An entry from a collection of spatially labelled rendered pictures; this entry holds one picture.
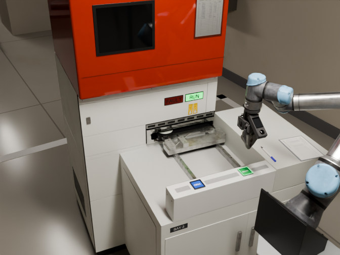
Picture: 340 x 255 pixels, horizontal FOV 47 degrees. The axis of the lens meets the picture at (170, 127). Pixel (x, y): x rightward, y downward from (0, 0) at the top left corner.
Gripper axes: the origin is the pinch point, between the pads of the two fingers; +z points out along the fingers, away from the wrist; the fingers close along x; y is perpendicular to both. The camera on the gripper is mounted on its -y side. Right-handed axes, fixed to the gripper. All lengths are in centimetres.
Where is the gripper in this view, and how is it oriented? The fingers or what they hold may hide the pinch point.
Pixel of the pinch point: (249, 147)
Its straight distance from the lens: 186.8
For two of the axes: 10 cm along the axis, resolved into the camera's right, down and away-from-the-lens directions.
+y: -4.0, -4.8, 7.8
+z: -0.2, 8.6, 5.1
